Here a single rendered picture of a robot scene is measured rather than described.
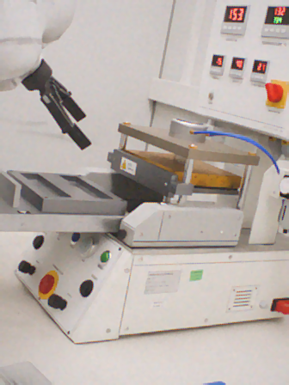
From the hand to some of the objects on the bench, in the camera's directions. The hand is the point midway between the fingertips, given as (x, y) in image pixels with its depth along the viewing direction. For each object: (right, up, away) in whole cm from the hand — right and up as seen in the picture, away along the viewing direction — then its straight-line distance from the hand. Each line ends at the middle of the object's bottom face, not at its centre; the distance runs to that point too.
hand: (81, 129), depth 140 cm
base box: (+18, -39, -15) cm, 46 cm away
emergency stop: (-5, -36, -29) cm, 46 cm away
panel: (-6, -37, -29) cm, 47 cm away
